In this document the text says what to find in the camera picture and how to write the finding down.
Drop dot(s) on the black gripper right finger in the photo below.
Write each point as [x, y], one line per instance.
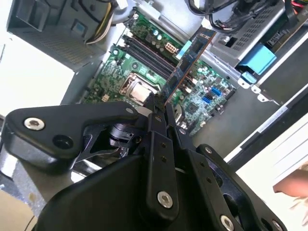
[216, 192]

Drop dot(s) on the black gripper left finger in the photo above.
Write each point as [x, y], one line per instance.
[48, 134]

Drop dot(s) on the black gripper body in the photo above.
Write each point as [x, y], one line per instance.
[108, 197]

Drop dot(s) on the dark blue RAM stick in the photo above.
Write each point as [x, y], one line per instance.
[190, 55]

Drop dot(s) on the person's hand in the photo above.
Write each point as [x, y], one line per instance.
[293, 184]

